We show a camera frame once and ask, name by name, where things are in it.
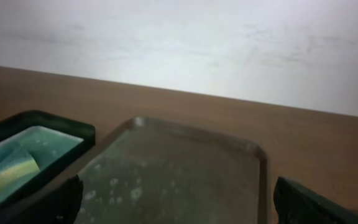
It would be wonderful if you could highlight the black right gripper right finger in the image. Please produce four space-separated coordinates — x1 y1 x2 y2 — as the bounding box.
273 177 358 224

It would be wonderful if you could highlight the large dark serving tray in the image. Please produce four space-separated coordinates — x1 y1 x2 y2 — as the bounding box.
26 116 270 224

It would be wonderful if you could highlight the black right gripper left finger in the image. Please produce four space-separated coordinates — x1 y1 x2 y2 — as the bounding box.
0 175 83 224

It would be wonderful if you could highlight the green yellow scrub sponge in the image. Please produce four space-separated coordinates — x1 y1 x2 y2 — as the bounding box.
0 147 40 191

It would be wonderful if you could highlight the small green water tray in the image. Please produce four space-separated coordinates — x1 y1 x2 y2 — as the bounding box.
0 110 96 208

